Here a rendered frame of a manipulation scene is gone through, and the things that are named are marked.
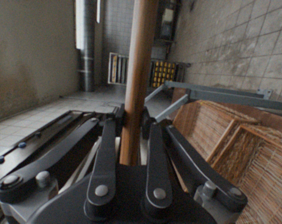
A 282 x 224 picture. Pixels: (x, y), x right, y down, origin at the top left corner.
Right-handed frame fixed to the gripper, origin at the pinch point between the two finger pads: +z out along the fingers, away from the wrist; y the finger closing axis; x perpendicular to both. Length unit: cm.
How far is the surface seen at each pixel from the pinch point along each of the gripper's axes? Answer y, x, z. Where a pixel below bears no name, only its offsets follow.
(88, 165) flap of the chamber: -20, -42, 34
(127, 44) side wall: -44, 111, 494
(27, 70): -141, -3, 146
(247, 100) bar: 53, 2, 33
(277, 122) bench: 61, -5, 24
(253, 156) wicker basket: 59, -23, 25
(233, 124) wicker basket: 46, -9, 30
